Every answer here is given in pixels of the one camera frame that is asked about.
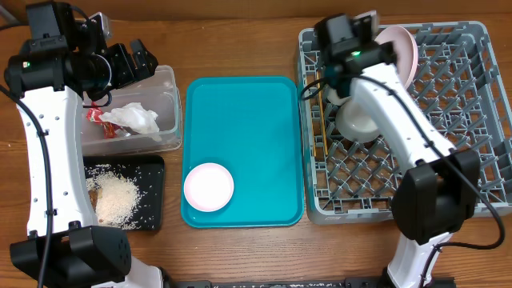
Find white cup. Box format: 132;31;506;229
326;86;351;106

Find wooden chopstick diagonal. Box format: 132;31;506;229
317;82;328;157

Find white napkin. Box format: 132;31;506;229
100;102;162;142

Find wooden chopstick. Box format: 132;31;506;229
309;98;317;158

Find grey-white bowl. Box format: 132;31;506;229
335;100;380;143

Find red snack wrapper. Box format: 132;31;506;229
86;102;123;139

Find pink plate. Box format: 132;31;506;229
375;25;418;89

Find food scraps rice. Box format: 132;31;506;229
85;163;161;231

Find small pink bowl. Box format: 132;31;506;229
183;162;234;213

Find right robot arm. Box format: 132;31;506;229
322;42;480;287

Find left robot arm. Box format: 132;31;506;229
2;33;172;287

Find clear plastic bin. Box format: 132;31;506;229
82;66;182;156

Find teal plastic tray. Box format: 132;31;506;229
181;76;305;229

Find black tray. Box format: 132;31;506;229
82;154;166;232

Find grey plastic dish rack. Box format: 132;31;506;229
299;21;511;225

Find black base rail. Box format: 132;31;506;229
175;276;457;288

